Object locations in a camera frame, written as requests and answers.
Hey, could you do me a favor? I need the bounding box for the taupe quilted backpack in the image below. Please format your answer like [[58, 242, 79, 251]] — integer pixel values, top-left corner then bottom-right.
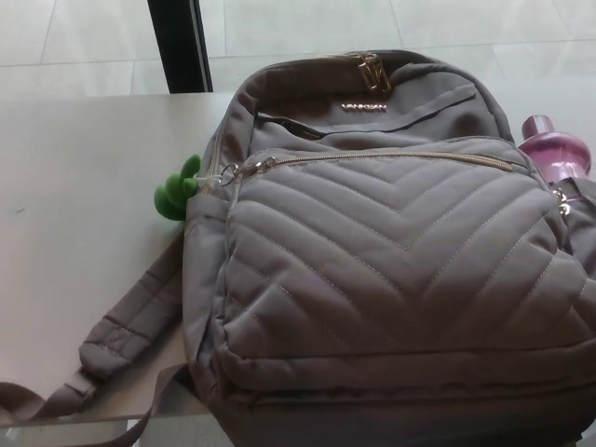
[[0, 46, 596, 447]]

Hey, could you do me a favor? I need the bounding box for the green plush keychain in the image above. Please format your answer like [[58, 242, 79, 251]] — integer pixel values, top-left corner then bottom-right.
[[154, 154, 237, 222]]

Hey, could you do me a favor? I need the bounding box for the purple plastic bottle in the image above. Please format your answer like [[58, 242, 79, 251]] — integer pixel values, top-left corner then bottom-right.
[[517, 113, 596, 188]]

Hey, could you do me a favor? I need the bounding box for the black vertical post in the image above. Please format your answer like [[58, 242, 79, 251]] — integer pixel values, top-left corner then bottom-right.
[[145, 0, 215, 94]]

